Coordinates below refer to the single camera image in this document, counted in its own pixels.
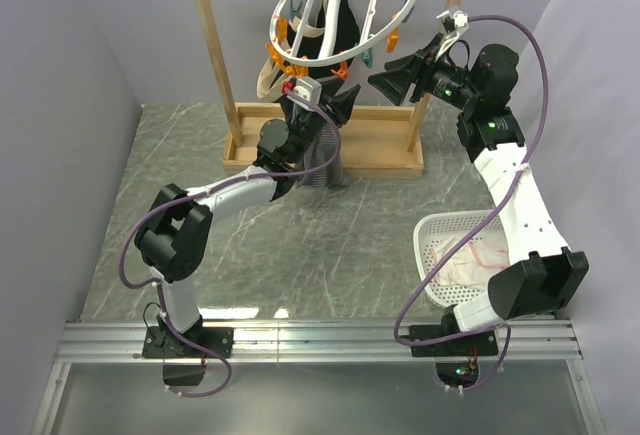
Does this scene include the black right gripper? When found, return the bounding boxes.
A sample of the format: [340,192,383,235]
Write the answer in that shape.
[368,34,480,112]

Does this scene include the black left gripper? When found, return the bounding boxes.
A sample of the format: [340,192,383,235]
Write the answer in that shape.
[290,77,361,165]

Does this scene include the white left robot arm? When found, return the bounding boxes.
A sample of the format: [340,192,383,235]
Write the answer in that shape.
[125,77,361,358]

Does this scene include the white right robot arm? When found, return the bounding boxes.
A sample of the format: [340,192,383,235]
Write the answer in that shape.
[368,35,589,355]

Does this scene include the black underwear beige waistband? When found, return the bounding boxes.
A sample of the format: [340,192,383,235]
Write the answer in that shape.
[289,0,362,81]

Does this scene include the navy underwear beige waistband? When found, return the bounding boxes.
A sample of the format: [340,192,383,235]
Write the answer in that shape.
[255,19,301,106]

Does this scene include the white round clip hanger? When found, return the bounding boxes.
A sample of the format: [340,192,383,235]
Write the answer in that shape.
[268,0,417,68]

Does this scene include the white pink-trimmed underwear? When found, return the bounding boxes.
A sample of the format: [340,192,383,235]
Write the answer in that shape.
[433,238,509,291]

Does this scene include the teal clothes peg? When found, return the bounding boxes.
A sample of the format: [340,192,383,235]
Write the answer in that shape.
[360,48,374,69]

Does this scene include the wooden hanging rack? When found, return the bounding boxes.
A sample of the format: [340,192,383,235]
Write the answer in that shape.
[182,0,475,180]

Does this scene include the white perforated plastic basket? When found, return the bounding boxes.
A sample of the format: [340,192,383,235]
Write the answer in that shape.
[412,209,511,310]

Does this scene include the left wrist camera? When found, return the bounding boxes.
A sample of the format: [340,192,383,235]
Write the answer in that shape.
[282,76,322,103]

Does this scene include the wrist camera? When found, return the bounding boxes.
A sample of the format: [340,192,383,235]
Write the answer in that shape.
[282,76,322,103]
[436,6,469,50]

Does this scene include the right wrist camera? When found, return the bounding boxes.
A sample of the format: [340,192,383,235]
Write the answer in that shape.
[436,6,469,50]

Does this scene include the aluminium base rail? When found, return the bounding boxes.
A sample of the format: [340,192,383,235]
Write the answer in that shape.
[54,317,583,365]

